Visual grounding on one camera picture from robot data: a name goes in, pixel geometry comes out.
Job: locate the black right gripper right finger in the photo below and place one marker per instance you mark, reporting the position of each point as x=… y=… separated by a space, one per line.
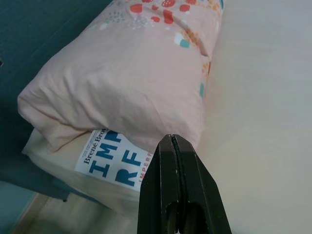
x=200 y=195

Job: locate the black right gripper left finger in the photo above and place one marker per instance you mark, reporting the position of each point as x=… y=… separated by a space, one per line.
x=156 y=185

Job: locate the blue patterned booklet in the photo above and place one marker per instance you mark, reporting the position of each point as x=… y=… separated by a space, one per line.
x=109 y=163

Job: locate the pink dotted pillow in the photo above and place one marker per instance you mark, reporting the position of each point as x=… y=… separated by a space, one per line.
x=122 y=85

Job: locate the teal upholstered headboard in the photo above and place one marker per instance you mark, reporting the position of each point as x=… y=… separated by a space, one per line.
x=24 y=48

